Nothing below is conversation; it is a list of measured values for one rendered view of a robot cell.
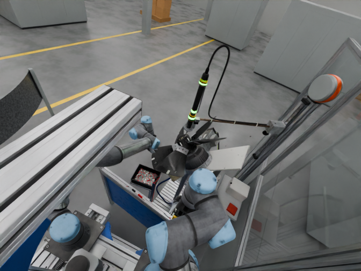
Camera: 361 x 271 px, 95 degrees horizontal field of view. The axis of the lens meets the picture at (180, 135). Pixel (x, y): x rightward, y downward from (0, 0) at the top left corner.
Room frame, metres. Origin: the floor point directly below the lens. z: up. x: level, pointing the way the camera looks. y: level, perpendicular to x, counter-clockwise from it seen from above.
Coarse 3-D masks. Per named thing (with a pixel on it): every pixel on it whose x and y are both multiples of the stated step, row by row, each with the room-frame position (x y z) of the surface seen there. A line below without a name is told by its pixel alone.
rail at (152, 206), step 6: (108, 174) 0.62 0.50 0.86; (114, 174) 0.63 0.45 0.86; (114, 180) 0.59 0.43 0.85; (120, 180) 0.60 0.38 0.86; (120, 186) 0.57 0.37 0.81; (132, 192) 0.53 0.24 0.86; (138, 192) 0.54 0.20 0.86; (138, 198) 0.51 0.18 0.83; (144, 204) 0.49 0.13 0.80; (150, 204) 0.48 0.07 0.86; (156, 204) 0.49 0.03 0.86; (156, 210) 0.45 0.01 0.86; (162, 210) 0.46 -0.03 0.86; (162, 216) 0.43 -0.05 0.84
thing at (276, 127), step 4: (272, 120) 1.02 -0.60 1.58; (276, 120) 1.03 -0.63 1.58; (268, 124) 1.01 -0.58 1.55; (272, 124) 0.98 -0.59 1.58; (276, 124) 0.99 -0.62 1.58; (280, 124) 1.00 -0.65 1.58; (284, 124) 1.01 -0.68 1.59; (268, 128) 0.98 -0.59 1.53; (272, 128) 0.96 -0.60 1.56; (276, 128) 0.96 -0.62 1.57; (280, 128) 0.97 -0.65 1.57; (284, 128) 0.98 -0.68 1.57; (268, 132) 0.96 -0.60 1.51; (272, 132) 0.96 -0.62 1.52; (276, 132) 0.97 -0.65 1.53; (280, 132) 0.98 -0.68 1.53
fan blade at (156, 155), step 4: (160, 148) 0.91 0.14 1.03; (164, 148) 0.90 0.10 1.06; (168, 148) 0.89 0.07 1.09; (172, 148) 0.89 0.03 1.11; (156, 152) 0.88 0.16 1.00; (160, 152) 0.87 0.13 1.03; (164, 152) 0.87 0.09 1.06; (168, 152) 0.87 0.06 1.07; (152, 156) 0.85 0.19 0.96; (156, 156) 0.84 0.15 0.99; (160, 156) 0.84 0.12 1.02; (164, 156) 0.83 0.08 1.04; (152, 160) 0.81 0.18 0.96; (156, 160) 0.81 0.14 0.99; (160, 160) 0.81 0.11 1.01; (152, 164) 0.78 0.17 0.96; (156, 164) 0.78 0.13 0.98
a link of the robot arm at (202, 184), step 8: (200, 168) 0.28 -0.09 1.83; (192, 176) 0.25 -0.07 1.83; (200, 176) 0.25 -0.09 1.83; (208, 176) 0.26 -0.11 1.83; (192, 184) 0.23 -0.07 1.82; (200, 184) 0.23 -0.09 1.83; (208, 184) 0.23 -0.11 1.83; (184, 192) 0.24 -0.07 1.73; (192, 192) 0.22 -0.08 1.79; (200, 192) 0.21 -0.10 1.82; (208, 192) 0.22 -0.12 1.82; (192, 200) 0.20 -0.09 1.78; (200, 200) 0.20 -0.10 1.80
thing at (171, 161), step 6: (168, 156) 0.73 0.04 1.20; (174, 156) 0.74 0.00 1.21; (180, 156) 0.75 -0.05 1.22; (186, 156) 0.78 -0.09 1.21; (162, 162) 0.67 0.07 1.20; (168, 162) 0.68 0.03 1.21; (174, 162) 0.68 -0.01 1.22; (180, 162) 0.70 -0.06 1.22; (156, 168) 0.62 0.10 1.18; (162, 168) 0.62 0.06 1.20; (168, 168) 0.62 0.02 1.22; (174, 168) 0.63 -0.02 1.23; (180, 168) 0.64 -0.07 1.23; (168, 174) 0.58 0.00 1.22; (174, 174) 0.58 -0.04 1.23; (180, 174) 0.59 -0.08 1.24
